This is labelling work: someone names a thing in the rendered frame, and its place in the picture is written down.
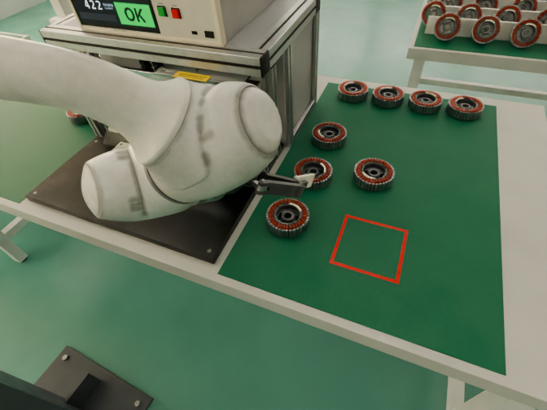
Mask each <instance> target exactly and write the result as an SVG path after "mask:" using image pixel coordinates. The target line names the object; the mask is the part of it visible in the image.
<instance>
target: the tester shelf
mask: <svg viewBox="0 0 547 410"><path fill-rule="evenodd" d="M320 4H321V0H274V1H272V2H271V3H270V4H269V5H268V6H267V7H266V8H265V9H264V10H263V11H262V12H261V13H260V14H259V15H257V16H256V17H255V18H254V19H253V20H252V21H250V22H249V23H248V24H247V25H246V26H245V27H244V28H242V29H241V30H240V31H239V32H238V33H237V34H236V35H234V36H233V37H232V38H231V39H230V40H229V41H228V42H227V43H226V45H225V46H224V47H216V46H204V45H196V44H190V43H183V42H176V41H164V40H156V39H150V38H143V37H131V36H123V35H116V34H110V33H97V32H91V31H83V30H81V27H80V25H79V24H78V21H77V18H76V16H75V15H74V13H72V14H71V15H68V16H66V17H64V18H62V19H61V20H58V21H55V22H54V23H52V24H49V25H47V26H46V27H44V28H41V29H38V31H39V33H40V34H41V35H42V38H43V40H44V41H45V43H46V44H49V45H52V46H59V47H63V48H66V49H69V50H79V51H84V52H90V53H96V54H102V55H112V56H118V57H124V58H130V59H140V60H146V61H152V62H157V63H167V64H173V65H179V66H185V67H191V68H201V69H207V70H213V71H219V72H228V73H234V74H240V75H246V76H256V77H261V78H263V77H264V76H265V74H266V73H267V72H268V71H269V70H270V68H271V67H272V66H273V65H274V64H275V63H276V61H277V60H278V59H279V58H280V56H281V55H282V54H283V53H284V51H285V50H286V49H287V48H288V46H289V45H290V44H291V43H292V42H293V41H294V40H295V39H296V37H297V36H298V35H299V34H300V33H301V31H302V30H303V29H304V28H305V26H306V25H307V24H308V23H309V21H310V20H311V19H312V18H313V17H314V16H315V15H316V14H317V13H318V12H319V11H320Z"/></svg>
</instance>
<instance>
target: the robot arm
mask: <svg viewBox="0 0 547 410"><path fill-rule="evenodd" d="M0 99H1V100H7V101H14V102H21V103H32V104H38V105H43V106H48V107H56V108H59V109H64V110H67V111H72V112H75V113H77V114H80V115H83V116H87V117H89V118H91V119H93V120H97V121H98V122H100V123H103V124H105V125H106V126H108V127H110V128H112V129H114V130H116V131H117V132H118V133H119V134H121V135H122V136H123V137H124V138H125V139H126V140H127V141H128V142H129V144H130V145H129V146H128V147H127V148H124V149H116V150H111V151H108V152H106V153H103V154H101V155H98V156H96V157H94V158H93V159H90V160H88V161H87V162H86V163H85V165H84V167H83V171H82V176H81V191H82V195H83V198H84V200H85V202H86V204H87V206H88V208H89V209H90V210H91V211H92V212H93V213H94V215H95V216H96V217H98V218H99V219H102V220H113V221H140V220H149V219H155V218H158V217H162V216H168V215H172V214H175V213H179V212H183V211H185V210H186V209H188V208H189V207H191V206H196V205H200V204H202V203H209V202H213V201H217V200H219V199H221V198H223V197H224V196H225V195H227V194H234V193H236V192H238V191H239V190H240V189H241V188H243V187H244V186H248V187H252V186H253V187H254V188H256V194H257V195H265V194H270V195H278V196H287V197H295V198H301V195H302V193H303V191H304V189H306V188H307V187H310V186H311V185H312V183H313V180H314V177H315V174H314V173H310V174H305V175H300V176H295V177H294V178H289V177H283V176H279V175H275V174H272V173H267V172H266V171H265V169H266V168H267V166H268V165H269V164H270V163H271V162H272V161H273V159H274V157H275V156H276V154H277V152H278V151H277V149H278V147H279V144H280V141H281V139H282V121H281V117H280V115H279V112H278V109H277V107H276V105H275V104H274V101H273V100H272V99H271V97H270V96H269V95H268V94H267V93H266V92H264V91H263V90H261V89H260V88H258V87H257V86H255V85H253V84H250V83H246V82H240V81H225V82H221V83H219V84H217V85H214V84H203V83H197V82H193V81H188V80H186V79H184V78H183V77H180V76H179V77H176V78H174V79H172V80H168V81H154V80H151V79H148V78H146V77H144V76H140V75H138V74H136V73H134V72H131V71H129V70H127V69H124V68H122V67H119V66H117V65H115V64H113V63H109V62H107V61H105V60H102V59H98V58H95V57H94V56H91V55H87V54H83V53H81V52H78V51H74V50H69V49H66V48H63V47H59V46H52V45H49V44H46V43H41V42H37V41H30V40H25V39H20V38H16V37H8V36H3V35H0ZM260 173H261V176H260V180H259V181H257V177H258V175H259V174H260Z"/></svg>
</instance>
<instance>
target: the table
mask: <svg viewBox="0 0 547 410"><path fill-rule="evenodd" d="M454 1H456V2H457V5H456V7H461V8H460V9H459V10H458V12H457V14H456V13H455V12H448V13H447V10H446V9H447V7H446V6H449V3H450V2H451V3H452V4H453V5H452V6H454V4H455V2H454ZM484 1H487V2H485V3H483V4H482V5H481V4H480V3H481V2H484ZM489 2H490V3H491V7H489V4H488V3H489ZM521 2H525V3H524V4H522V5H521V6H519V3H521ZM538 2H539V1H538V0H514V1H513V2H512V3H511V4H510V5H506V6H503V7H502V8H500V9H499V10H498V11H497V12H496V13H495V15H485V16H483V11H482V10H483V9H481V8H483V6H484V5H486V6H487V8H493V9H497V8H498V7H499V5H498V4H499V0H475V2H472V3H473V4H472V3H467V4H465V5H464V6H463V0H449V1H448V0H437V1H436V0H424V2H423V4H422V9H421V11H420V14H419V17H418V21H417V23H416V26H415V30H414V34H413V36H412V39H411V42H410V44H409V49H408V53H407V56H406V58H407V59H413V60H414V62H413V66H412V69H411V73H410V76H409V81H408V84H407V87H409V88H415V89H417V88H418V84H424V85H436V86H442V87H449V88H454V89H467V90H473V91H479V92H485V93H492V94H504V95H509V96H516V97H523V98H534V99H540V100H547V92H545V91H539V90H532V89H520V88H513V87H506V86H499V85H487V84H480V83H474V82H467V81H455V80H448V79H441V78H434V77H428V76H421V74H422V69H423V66H424V63H425V61H432V62H439V63H453V64H461V65H468V66H476V67H483V68H496V69H504V70H511V71H519V72H533V73H540V74H547V44H538V43H536V42H537V40H539V39H540V37H541V35H542V33H543V31H541V30H543V29H542V28H543V26H541V25H542V24H547V23H546V20H547V18H545V16H547V8H546V9H544V10H543V11H541V12H540V13H538V14H537V15H536V17H535V18H534V19H533V18H528V19H525V20H521V19H522V17H521V16H523V15H521V14H522V12H521V11H522V9H521V8H522V7H525V10H524V11H537V9H538V8H537V7H538V5H539V3H538ZM445 3H447V4H446V5H445ZM527 3H529V5H530V8H529V9H528V5H527ZM433 7H436V9H434V10H432V11H431V8H433ZM438 9H439V10H440V15H438V11H437V10H438ZM433 11H434V12H435V15H434V16H440V17H439V18H438V19H437V21H436V22H435V26H434V34H429V33H425V30H426V26H427V21H428V18H429V15H431V13H432V12H433ZM466 11H470V12H469V13H466V14H465V15H464V13H465V12H466ZM472 12H474V13H475V18H473V14H472ZM506 12H509V14H508V15H502V14H504V13H506ZM451 13H452V14H451ZM455 14H456V15H455ZM512 14H513V16H514V18H513V20H511V15H512ZM468 15H470V19H476V20H477V21H476V22H475V23H474V24H473V26H472V29H471V31H470V32H471V34H470V35H471V37H457V34H458V33H459V32H460V30H461V27H462V22H461V20H462V19H460V18H462V17H464V18H465V19H467V18H466V17H467V16H468ZM431 16H433V15H431ZM505 17H509V19H508V21H509V22H518V23H517V24H516V25H515V26H514V27H513V28H512V29H511V30H510V31H511V32H510V37H509V38H510V40H509V41H502V40H494V39H495V38H496V37H497V36H498V35H499V33H500V31H501V21H505ZM500 18H501V21H500V20H499V19H500ZM446 20H450V22H446V23H444V21H446ZM542 20H543V23H541V21H542ZM452 22H454V28H452ZM499 22H500V23H499ZM485 23H489V25H484V26H482V24H485ZM446 24H449V26H450V27H449V28H448V29H446V28H445V25H446ZM441 25H443V31H442V32H441V30H440V26H441ZM491 25H492V32H490V30H491V28H490V26H491ZM525 26H530V28H525V29H522V27H525ZM479 28H481V30H480V32H481V34H479V33H478V31H479ZM484 28H488V31H487V32H484ZM531 29H533V34H532V36H530V34H531ZM449 30H450V31H451V32H450V33H444V32H448V31H449ZM519 31H520V38H518V32H519ZM525 31H527V32H528V34H527V36H524V35H523V33H524V32H525ZM486 34H488V36H487V37H482V35H486ZM527 37H528V39H527V40H526V41H521V39H522V38H527Z"/></svg>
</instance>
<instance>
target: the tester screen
mask: <svg viewBox="0 0 547 410"><path fill-rule="evenodd" d="M72 1H73V3H74V6H75V8H76V9H77V12H78V15H79V16H80V18H81V15H80V13H79V11H81V12H89V13H98V14H106V15H115V16H116V19H117V22H113V21H106V20H91V19H83V18H81V21H82V22H86V23H94V24H108V25H115V26H123V27H130V28H144V29H151V30H157V28H156V26H155V28H150V27H143V26H135V25H127V24H121V22H120V18H119V16H118V14H117V11H116V8H115V5H114V2H124V3H134V4H143V5H149V2H148V0H100V2H101V3H102V6H103V9H104V11H95V10H86V9H85V5H84V3H83V1H82V0H72ZM149 7H150V5H149ZM150 10H151V8H150Z"/></svg>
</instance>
